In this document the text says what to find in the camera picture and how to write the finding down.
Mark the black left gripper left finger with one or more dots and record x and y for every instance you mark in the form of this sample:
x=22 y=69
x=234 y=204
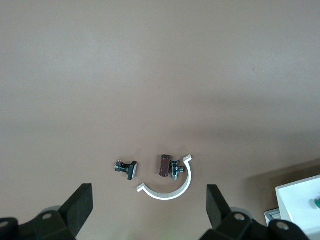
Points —
x=75 y=207

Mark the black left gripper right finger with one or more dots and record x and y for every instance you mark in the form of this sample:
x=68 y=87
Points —
x=217 y=210

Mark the cream plastic drawer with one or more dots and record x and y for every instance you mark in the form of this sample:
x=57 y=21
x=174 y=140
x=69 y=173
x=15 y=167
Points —
x=295 y=197

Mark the black square push button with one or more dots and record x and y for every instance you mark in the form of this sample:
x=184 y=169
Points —
x=130 y=170

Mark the brown cylinder capacitor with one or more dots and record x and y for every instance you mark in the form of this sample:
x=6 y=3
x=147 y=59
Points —
x=165 y=166

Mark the brown table mat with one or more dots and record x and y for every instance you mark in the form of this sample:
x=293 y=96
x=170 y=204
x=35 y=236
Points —
x=150 y=75

